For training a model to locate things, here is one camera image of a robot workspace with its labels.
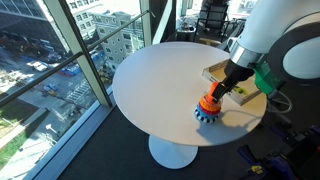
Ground orange stacking stand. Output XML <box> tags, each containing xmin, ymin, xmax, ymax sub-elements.
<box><xmin>204</xmin><ymin>81</ymin><xmax>221</xmax><ymax>104</ymax></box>

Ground grey window frame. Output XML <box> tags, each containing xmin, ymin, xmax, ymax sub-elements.
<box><xmin>0</xmin><ymin>0</ymin><xmax>178</xmax><ymax>180</ymax></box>

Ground white table pedestal base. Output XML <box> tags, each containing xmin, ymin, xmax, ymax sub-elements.
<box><xmin>148</xmin><ymin>134</ymin><xmax>199</xmax><ymax>170</ymax></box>

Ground wooden tray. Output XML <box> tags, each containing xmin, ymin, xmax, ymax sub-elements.
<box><xmin>201</xmin><ymin>59</ymin><xmax>264</xmax><ymax>107</ymax></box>

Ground grey building outside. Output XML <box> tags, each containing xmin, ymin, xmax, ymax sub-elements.
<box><xmin>66</xmin><ymin>0</ymin><xmax>148</xmax><ymax>71</ymax></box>

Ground black round bin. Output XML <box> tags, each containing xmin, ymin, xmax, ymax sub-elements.
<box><xmin>175</xmin><ymin>24</ymin><xmax>198</xmax><ymax>43</ymax></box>

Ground blue toy ring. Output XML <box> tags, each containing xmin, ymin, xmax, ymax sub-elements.
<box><xmin>194</xmin><ymin>108</ymin><xmax>219</xmax><ymax>121</ymax></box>

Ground tan chair seat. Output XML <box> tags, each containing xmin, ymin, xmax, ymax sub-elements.
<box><xmin>198</xmin><ymin>37</ymin><xmax>223</xmax><ymax>47</ymax></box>

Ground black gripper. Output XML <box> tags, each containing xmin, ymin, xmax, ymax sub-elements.
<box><xmin>211</xmin><ymin>59</ymin><xmax>256</xmax><ymax>103</ymax></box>

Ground black office chair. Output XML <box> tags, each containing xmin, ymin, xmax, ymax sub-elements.
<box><xmin>193</xmin><ymin>0</ymin><xmax>241</xmax><ymax>43</ymax></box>

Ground red toy ring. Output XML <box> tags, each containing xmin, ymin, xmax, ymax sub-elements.
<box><xmin>196</xmin><ymin>103</ymin><xmax>222</xmax><ymax>117</ymax></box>

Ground green wrist camera box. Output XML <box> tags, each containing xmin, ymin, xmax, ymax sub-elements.
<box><xmin>253</xmin><ymin>61</ymin><xmax>285</xmax><ymax>96</ymax></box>

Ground yellow toy ring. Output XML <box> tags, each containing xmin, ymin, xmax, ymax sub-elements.
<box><xmin>233</xmin><ymin>85</ymin><xmax>249</xmax><ymax>96</ymax></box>

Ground dark equipment with blue clamps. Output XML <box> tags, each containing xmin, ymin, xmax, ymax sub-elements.
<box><xmin>238</xmin><ymin>123</ymin><xmax>320</xmax><ymax>180</ymax></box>

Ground orange toy ring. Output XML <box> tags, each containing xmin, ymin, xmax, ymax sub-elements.
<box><xmin>198</xmin><ymin>97</ymin><xmax>222</xmax><ymax>113</ymax></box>

